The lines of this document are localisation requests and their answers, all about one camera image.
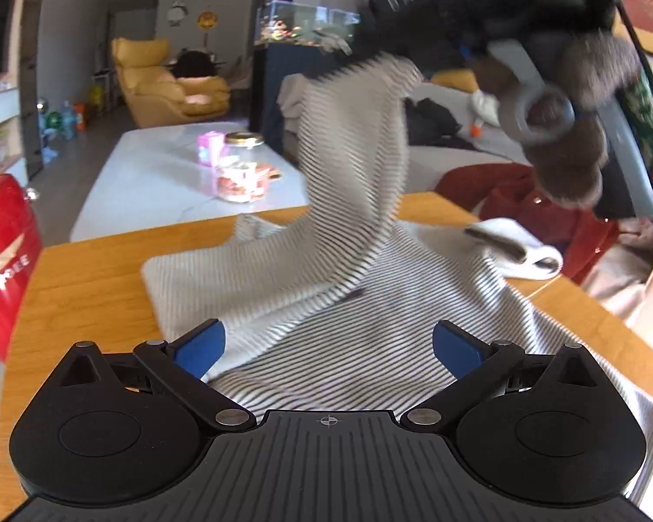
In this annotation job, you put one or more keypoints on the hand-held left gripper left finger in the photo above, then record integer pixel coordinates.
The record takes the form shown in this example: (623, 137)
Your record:
(200, 347)

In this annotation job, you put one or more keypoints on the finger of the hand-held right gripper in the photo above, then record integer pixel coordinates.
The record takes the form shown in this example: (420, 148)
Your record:
(397, 22)

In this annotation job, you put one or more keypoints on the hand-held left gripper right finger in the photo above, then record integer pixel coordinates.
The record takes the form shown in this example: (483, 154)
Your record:
(460, 351)

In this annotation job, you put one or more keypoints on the striped knit sweater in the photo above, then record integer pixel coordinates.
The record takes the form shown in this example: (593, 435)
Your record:
(332, 261)

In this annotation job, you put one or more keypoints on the person's right hand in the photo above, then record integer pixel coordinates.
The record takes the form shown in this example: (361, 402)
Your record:
(571, 168)

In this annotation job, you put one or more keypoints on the glass aquarium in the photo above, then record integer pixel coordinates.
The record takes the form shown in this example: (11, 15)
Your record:
(304, 24)

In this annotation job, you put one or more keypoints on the black jacket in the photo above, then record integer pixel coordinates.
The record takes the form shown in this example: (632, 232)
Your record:
(435, 122)

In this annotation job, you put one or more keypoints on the white garment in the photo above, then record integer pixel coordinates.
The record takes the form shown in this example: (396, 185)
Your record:
(528, 253)

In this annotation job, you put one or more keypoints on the beige sofa throw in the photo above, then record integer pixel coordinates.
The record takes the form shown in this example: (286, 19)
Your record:
(293, 97)

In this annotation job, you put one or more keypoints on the dark aquarium cabinet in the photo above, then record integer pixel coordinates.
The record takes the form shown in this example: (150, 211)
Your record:
(272, 98)

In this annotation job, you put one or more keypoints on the grey sofa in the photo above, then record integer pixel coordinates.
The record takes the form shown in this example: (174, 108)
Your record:
(457, 169)

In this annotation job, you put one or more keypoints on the red garment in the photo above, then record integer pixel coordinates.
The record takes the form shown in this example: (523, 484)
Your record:
(511, 196)

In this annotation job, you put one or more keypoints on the grey cloth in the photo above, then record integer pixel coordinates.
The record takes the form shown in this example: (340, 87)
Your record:
(615, 288)

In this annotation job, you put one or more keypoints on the white coffee table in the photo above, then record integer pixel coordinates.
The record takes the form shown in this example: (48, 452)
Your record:
(141, 185)

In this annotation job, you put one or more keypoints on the glass jar with gold lid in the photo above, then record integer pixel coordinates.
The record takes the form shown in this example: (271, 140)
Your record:
(243, 177)

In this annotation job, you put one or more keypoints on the orange packet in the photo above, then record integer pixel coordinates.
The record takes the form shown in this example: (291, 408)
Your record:
(272, 174)

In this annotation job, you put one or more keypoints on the green patterned cloth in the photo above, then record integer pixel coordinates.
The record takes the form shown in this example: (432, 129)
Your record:
(650, 114)

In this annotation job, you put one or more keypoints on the pink container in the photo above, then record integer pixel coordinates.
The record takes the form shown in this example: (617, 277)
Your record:
(211, 148)

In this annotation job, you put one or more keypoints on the black chair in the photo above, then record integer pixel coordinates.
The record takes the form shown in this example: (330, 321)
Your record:
(193, 64)

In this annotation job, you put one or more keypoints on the red kitchen appliance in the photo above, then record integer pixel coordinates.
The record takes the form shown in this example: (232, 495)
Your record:
(3, 261)

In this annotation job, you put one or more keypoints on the yellow leather armchair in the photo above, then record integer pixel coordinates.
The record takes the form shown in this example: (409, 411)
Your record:
(152, 87)

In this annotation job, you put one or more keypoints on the orange box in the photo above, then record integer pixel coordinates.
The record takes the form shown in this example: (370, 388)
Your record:
(79, 118)

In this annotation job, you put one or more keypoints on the large water bottle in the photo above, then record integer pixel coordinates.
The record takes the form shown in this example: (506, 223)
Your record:
(67, 119)

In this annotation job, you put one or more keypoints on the yellow bag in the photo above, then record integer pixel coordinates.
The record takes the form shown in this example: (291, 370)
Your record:
(97, 99)

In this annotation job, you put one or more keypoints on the astronaut toy figure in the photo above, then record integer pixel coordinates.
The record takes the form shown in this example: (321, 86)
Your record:
(50, 122)

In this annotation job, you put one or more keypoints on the white television cabinet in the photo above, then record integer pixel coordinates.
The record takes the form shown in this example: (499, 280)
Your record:
(0, 136)

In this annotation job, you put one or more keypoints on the dark glass cabinet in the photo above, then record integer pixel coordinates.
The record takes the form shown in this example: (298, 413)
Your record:
(32, 65)

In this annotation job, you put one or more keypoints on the yellow hanging wall ornament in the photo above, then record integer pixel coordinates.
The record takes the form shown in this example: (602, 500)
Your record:
(207, 18)

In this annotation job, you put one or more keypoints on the round wall clock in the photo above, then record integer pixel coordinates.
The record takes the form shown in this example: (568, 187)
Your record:
(178, 12)

